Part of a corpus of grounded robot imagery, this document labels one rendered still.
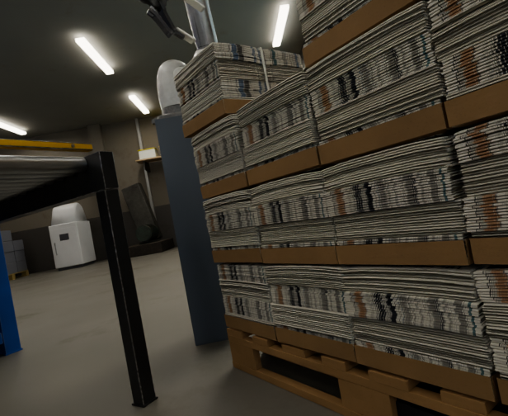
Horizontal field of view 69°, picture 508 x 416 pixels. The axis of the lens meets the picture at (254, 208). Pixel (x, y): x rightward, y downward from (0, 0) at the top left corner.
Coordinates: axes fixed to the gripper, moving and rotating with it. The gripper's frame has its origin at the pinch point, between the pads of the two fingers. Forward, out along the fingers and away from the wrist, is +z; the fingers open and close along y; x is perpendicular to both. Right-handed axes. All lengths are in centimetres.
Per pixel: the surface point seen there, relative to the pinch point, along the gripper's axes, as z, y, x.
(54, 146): -26, 57, -6
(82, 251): 125, 30, -789
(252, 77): 18.6, 17.2, 14.1
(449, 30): 17, 41, 79
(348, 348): 43, 92, 46
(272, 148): 20, 47, 32
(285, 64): 29.8, 5.6, 14.5
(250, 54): 15.6, 10.3, 14.4
